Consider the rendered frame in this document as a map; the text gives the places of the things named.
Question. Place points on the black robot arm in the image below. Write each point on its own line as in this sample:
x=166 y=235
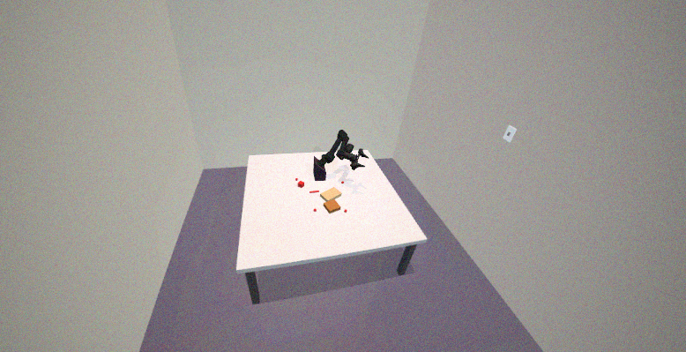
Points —
x=343 y=152

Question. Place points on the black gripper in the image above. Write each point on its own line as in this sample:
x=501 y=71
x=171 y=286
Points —
x=353 y=157

